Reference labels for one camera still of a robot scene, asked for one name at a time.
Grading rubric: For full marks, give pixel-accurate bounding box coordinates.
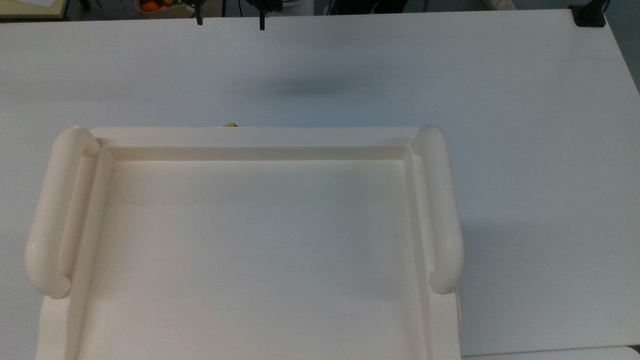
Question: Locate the cream rounded cabinet rail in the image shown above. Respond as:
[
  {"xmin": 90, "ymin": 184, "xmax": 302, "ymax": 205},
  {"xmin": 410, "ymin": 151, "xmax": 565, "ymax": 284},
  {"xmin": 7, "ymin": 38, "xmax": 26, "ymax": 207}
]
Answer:
[
  {"xmin": 25, "ymin": 125, "xmax": 101, "ymax": 300},
  {"xmin": 412, "ymin": 125, "xmax": 465, "ymax": 295}
]

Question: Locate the yellow wooden board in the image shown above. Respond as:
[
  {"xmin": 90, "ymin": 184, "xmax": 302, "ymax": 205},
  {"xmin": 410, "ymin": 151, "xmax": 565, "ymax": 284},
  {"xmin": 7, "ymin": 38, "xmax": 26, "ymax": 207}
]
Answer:
[{"xmin": 0, "ymin": 0, "xmax": 69, "ymax": 20}]

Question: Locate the bowl of fruit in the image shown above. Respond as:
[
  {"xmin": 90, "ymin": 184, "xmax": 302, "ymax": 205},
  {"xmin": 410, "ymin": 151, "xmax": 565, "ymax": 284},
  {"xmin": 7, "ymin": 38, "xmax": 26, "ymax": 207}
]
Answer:
[{"xmin": 134, "ymin": 0, "xmax": 203, "ymax": 19}]

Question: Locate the black table clamp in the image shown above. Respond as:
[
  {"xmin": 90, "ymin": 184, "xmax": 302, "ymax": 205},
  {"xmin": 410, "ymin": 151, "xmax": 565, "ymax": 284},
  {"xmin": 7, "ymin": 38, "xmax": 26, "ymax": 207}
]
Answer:
[{"xmin": 569, "ymin": 0, "xmax": 611, "ymax": 28}]

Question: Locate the cream white cabinet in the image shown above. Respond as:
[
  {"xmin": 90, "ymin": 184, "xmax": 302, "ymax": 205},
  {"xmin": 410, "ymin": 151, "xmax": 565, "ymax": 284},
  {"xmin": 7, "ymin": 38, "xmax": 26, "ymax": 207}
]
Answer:
[{"xmin": 25, "ymin": 125, "xmax": 465, "ymax": 360}]

